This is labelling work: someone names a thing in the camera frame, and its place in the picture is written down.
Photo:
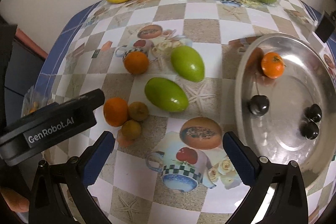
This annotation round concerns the round steel plate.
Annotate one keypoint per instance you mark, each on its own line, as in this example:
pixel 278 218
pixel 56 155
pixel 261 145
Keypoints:
pixel 288 98

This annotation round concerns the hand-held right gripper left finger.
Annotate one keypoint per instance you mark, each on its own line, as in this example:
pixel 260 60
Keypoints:
pixel 101 158

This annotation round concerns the orange tangerine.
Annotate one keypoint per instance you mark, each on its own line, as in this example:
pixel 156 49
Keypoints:
pixel 273 65
pixel 115 111
pixel 136 62

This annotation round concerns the clear plastic bag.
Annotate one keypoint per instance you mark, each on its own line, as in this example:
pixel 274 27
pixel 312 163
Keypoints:
pixel 31 103

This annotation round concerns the brown longan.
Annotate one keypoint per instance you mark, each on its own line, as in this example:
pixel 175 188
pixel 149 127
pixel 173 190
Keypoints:
pixel 130 129
pixel 137 110

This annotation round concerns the person's left hand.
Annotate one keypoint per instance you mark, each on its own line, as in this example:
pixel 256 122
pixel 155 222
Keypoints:
pixel 14 201

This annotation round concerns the dark cherry with stem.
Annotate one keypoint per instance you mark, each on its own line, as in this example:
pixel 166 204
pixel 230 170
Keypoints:
pixel 259 106

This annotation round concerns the green mango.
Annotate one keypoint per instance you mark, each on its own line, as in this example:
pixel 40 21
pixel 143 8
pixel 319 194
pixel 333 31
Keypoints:
pixel 166 94
pixel 187 63

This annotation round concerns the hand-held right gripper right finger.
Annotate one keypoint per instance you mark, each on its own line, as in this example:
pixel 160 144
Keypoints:
pixel 239 158

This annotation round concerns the black power adapter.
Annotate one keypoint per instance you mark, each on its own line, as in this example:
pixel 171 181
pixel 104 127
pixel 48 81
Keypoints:
pixel 324 27

